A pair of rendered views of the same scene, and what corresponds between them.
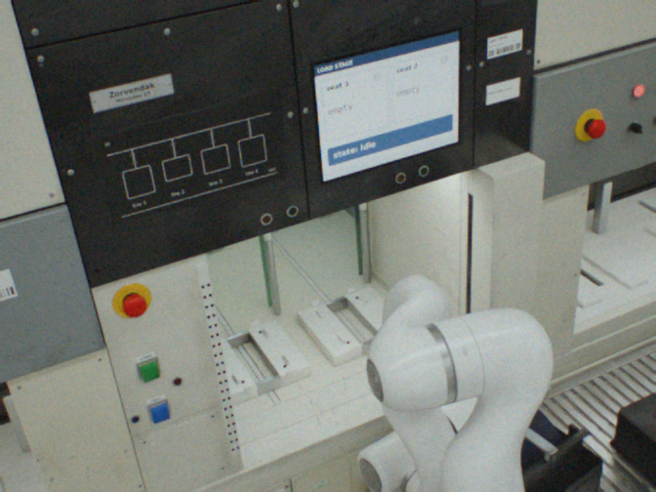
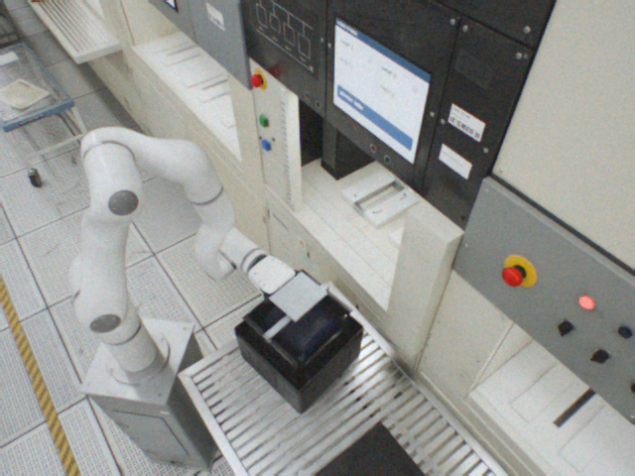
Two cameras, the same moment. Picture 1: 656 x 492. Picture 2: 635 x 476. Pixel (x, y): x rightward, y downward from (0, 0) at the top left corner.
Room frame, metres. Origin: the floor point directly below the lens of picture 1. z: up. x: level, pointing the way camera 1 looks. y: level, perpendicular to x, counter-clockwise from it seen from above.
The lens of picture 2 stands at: (1.05, -1.00, 2.17)
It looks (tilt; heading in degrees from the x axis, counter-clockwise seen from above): 51 degrees down; 78
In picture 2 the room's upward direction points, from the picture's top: 1 degrees counter-clockwise
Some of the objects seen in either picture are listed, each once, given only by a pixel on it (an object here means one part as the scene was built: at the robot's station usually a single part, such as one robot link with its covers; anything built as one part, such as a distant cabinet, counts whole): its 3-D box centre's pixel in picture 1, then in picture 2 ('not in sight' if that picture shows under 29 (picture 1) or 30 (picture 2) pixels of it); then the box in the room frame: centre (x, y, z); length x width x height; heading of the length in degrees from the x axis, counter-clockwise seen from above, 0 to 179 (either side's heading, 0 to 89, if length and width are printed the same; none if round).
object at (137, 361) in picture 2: not in sight; (130, 342); (0.64, -0.19, 0.85); 0.19 x 0.19 x 0.18
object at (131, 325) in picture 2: not in sight; (103, 296); (0.63, -0.16, 1.07); 0.19 x 0.12 x 0.24; 104
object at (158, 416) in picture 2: not in sight; (168, 401); (0.64, -0.19, 0.38); 0.28 x 0.28 x 0.76; 69
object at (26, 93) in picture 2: not in sight; (20, 92); (-0.16, 1.95, 0.47); 0.31 x 0.23 x 0.02; 135
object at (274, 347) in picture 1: (252, 359); (379, 196); (1.55, 0.19, 0.89); 0.22 x 0.21 x 0.04; 24
